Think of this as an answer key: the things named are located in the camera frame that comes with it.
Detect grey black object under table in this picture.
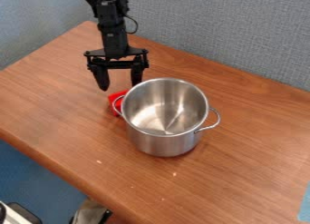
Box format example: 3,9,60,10
70,199,113,224

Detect white black device corner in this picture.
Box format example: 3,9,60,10
0,200,43,224

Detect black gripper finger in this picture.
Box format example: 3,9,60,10
131,63,145,86
90,64,110,91

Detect stainless steel pot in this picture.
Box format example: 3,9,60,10
119,78,222,157

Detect red plastic block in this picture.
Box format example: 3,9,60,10
109,90,129,116

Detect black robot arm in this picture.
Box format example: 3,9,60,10
85,0,149,91

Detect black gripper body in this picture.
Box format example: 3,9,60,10
85,25,149,72

